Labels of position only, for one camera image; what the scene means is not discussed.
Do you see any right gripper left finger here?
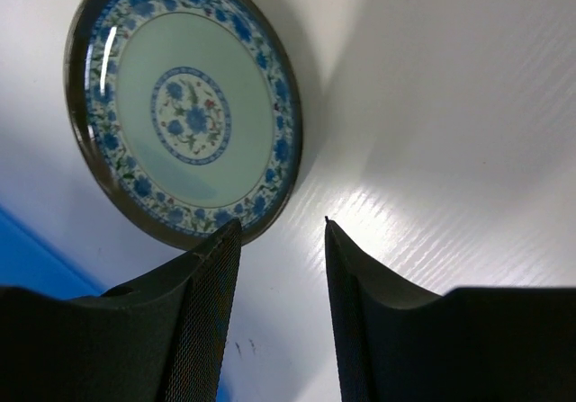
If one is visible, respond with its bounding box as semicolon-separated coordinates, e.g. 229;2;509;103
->
0;218;243;402

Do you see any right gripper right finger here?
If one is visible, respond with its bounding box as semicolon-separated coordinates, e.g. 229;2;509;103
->
325;220;575;401

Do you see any blue plastic bin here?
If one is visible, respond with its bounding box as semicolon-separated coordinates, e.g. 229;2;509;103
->
0;206;235;402

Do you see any small teal patterned plate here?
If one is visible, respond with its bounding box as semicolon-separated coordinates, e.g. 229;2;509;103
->
64;0;303;249

